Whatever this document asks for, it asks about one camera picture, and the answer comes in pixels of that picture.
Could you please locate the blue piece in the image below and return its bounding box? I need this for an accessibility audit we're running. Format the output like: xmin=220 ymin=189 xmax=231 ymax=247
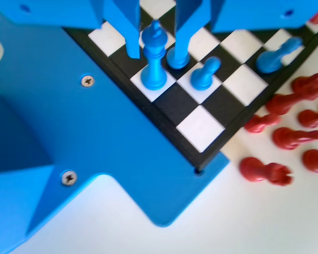
xmin=140 ymin=20 xmax=168 ymax=91

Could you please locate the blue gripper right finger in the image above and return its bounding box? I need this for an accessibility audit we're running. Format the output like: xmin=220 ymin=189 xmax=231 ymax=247
xmin=174 ymin=0 xmax=211 ymax=63

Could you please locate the blue pawn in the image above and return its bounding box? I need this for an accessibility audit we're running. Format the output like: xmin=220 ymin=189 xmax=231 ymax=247
xmin=166 ymin=46 xmax=191 ymax=70
xmin=255 ymin=37 xmax=304 ymax=75
xmin=190 ymin=56 xmax=222 ymax=91

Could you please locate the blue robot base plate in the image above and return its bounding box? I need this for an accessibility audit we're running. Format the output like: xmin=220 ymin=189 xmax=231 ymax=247
xmin=0 ymin=10 xmax=231 ymax=254

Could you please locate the black and white chessboard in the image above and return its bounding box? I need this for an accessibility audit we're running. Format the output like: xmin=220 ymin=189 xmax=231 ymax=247
xmin=62 ymin=0 xmax=318 ymax=173

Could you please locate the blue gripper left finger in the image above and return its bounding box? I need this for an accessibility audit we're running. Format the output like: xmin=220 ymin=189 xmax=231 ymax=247
xmin=103 ymin=0 xmax=142 ymax=59

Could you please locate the red rook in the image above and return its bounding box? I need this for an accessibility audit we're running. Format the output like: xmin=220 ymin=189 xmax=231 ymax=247
xmin=240 ymin=156 xmax=294 ymax=187

